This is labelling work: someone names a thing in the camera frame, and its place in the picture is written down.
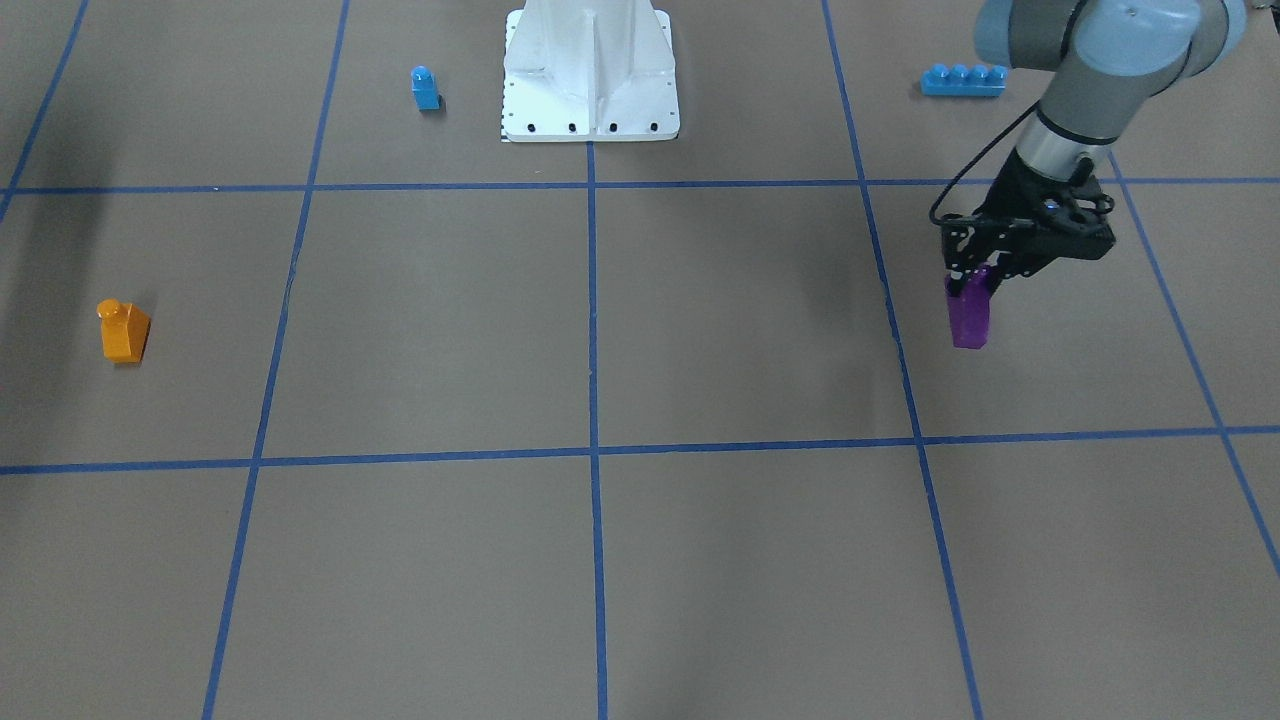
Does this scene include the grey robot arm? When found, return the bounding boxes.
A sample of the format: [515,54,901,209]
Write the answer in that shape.
[931,1,1247,299]

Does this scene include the long blue studded block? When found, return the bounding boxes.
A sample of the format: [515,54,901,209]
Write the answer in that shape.
[919,63,1009,97]

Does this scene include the white metal base plate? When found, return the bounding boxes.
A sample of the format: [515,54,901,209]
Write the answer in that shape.
[500,1,681,143]

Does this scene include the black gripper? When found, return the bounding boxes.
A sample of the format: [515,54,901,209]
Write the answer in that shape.
[940,150,1116,299]

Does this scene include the orange trapezoid block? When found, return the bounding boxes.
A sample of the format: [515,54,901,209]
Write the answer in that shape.
[97,299,151,364]

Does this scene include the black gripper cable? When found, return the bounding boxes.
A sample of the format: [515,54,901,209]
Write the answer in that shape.
[929,97,1043,227]

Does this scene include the small blue block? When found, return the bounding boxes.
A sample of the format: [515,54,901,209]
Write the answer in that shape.
[410,65,442,111]

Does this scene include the purple trapezoid block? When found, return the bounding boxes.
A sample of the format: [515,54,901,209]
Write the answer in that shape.
[943,264,993,350]

